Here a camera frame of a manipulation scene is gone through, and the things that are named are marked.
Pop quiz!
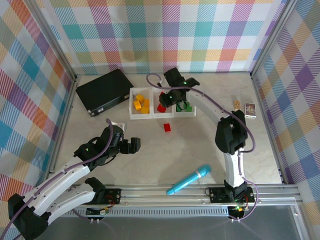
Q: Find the grey slotted cable duct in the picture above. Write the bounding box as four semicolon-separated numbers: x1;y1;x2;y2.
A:
74;208;232;217

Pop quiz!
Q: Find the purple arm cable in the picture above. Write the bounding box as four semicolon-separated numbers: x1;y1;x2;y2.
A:
3;118;115;240
145;73;262;223

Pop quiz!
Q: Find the black hard case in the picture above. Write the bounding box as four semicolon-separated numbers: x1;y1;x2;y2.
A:
75;69;133;118

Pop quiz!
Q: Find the teal plastic tube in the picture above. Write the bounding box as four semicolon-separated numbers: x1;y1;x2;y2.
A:
165;163;212;196

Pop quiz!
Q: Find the white plastic bin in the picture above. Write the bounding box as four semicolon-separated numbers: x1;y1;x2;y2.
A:
128;86;153;121
173;99;197;118
151;87;175;120

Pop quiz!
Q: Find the small printed card box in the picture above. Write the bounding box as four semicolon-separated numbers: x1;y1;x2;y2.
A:
243;102;257;119

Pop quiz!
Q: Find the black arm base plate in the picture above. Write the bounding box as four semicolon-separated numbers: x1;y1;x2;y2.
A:
99;187;123;205
208;186;256;204

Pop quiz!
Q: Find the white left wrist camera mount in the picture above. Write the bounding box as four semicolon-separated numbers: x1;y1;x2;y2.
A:
110;120;126;133

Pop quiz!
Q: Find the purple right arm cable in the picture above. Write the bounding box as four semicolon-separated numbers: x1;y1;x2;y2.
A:
145;73;262;223

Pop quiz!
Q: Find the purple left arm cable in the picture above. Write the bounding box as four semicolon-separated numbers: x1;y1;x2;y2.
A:
3;118;115;240

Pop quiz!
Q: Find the aluminium frame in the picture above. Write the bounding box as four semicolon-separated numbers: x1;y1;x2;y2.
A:
24;0;305;226

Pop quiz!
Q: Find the small electronics board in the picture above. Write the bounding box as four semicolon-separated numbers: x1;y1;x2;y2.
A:
229;205;248;214
85;206;111;216

